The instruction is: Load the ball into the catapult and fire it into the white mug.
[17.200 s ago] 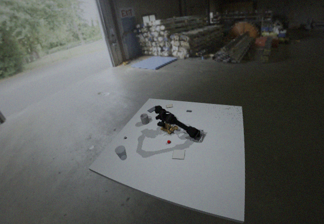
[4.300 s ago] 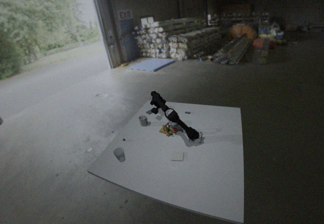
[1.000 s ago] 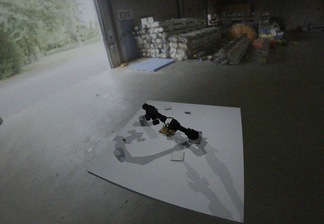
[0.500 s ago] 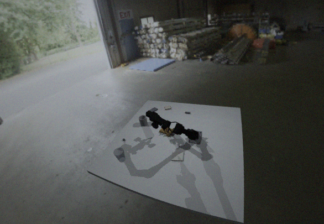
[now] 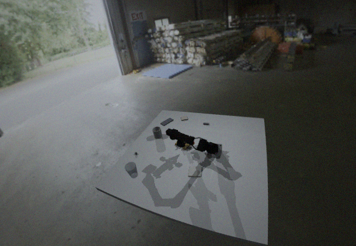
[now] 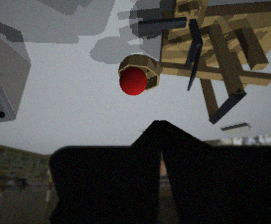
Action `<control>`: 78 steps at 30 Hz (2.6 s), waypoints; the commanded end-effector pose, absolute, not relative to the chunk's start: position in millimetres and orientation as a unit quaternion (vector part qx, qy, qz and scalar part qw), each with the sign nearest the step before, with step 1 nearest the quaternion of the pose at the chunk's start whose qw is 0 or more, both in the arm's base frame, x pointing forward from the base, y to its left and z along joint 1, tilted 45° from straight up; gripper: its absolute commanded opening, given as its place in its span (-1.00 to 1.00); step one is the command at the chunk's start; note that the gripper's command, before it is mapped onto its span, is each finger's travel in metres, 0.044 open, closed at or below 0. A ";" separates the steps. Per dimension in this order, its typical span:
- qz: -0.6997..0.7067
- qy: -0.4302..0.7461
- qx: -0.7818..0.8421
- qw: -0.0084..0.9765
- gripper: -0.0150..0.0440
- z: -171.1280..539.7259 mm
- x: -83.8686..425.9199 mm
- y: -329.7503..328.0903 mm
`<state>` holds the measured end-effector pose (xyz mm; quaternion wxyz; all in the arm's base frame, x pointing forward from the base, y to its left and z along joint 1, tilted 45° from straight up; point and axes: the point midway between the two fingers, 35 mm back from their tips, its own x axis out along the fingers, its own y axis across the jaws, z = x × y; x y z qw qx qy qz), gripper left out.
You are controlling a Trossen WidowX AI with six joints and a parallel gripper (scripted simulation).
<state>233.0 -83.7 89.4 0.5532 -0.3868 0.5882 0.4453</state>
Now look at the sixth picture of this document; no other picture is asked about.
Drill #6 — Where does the dark red ball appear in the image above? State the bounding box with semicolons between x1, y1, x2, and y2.
119;67;147;95

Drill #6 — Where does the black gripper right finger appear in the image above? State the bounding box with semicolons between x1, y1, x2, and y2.
160;120;271;224

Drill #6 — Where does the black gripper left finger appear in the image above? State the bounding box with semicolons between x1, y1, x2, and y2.
49;120;162;224

